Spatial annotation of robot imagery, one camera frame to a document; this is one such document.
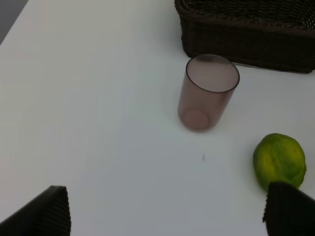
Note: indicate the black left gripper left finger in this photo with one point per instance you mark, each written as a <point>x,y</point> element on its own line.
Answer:
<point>48,214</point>

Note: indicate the dark brown wicker basket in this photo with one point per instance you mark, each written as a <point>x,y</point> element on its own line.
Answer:
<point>272,34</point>

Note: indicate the green mango fruit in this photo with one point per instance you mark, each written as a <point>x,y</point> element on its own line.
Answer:
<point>279,157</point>

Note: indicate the translucent purple plastic cup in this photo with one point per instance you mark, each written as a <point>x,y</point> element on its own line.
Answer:
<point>207,88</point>

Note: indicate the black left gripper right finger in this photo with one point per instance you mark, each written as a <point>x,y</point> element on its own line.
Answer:
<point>288,211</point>

